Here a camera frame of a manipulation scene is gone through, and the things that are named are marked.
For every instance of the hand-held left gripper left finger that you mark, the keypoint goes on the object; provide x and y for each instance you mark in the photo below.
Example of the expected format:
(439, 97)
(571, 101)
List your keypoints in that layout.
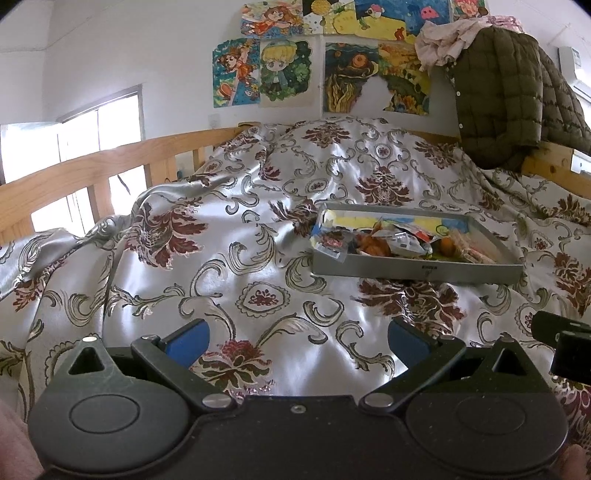
(188, 342)

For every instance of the clear packet with brown snack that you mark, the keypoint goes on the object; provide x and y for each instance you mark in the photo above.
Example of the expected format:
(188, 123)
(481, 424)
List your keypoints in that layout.
(333, 244)

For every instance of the pink cloth on jacket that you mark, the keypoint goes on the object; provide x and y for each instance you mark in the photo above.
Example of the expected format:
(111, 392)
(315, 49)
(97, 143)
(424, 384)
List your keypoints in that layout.
(443, 41)

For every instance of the white air conditioner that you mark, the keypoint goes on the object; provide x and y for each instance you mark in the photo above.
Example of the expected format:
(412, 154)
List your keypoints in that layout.
(577, 69)

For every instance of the rice cracker packet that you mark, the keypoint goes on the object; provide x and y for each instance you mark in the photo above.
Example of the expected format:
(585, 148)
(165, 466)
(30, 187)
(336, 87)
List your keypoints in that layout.
(475, 249)

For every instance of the floral satin blanket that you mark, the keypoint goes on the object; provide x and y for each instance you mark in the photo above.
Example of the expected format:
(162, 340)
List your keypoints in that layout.
(184, 277)

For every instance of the pink fuzzy clothing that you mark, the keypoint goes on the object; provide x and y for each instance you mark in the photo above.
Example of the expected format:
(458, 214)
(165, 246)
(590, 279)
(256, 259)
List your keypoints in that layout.
(16, 443)

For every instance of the wall poster with red flowers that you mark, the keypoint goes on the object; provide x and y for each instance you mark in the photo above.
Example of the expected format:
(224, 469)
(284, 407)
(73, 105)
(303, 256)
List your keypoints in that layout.
(468, 8)

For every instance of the orange snack bag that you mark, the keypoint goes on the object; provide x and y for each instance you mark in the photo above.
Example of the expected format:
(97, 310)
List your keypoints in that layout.
(374, 244)

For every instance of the wall poster with yellow fruit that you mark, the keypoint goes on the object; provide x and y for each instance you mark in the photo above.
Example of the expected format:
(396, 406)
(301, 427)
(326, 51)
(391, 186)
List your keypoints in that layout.
(330, 16)

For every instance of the wall poster with blue sea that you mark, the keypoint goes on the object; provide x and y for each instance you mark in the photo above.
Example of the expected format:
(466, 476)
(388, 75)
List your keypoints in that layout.
(401, 18)

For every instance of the wall poster with blond figure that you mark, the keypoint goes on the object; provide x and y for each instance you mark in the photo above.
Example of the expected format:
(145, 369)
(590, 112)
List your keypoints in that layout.
(284, 71)

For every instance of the olive puffer jacket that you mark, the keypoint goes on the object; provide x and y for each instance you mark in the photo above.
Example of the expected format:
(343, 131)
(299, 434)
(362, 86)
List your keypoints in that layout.
(503, 92)

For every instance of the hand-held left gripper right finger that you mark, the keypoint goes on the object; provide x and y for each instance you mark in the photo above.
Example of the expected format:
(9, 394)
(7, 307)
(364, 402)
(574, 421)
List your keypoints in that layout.
(407, 342)

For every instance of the wall poster with orange-haired figure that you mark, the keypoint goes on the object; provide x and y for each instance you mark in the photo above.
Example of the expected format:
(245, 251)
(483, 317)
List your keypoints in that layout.
(235, 74)

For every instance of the grey tray with cartoon lining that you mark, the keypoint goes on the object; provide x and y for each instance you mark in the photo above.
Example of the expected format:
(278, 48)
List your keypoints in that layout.
(415, 272)

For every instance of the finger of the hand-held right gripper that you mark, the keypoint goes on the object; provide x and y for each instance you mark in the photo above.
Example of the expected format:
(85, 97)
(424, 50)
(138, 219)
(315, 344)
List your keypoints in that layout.
(547, 325)

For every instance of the wall poster with flying figure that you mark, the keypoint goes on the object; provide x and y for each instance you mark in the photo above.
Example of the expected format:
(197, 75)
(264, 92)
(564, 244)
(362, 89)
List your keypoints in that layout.
(270, 18)

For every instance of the mandarin orange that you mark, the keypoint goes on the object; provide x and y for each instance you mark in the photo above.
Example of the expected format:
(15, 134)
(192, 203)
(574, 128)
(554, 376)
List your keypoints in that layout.
(446, 247)

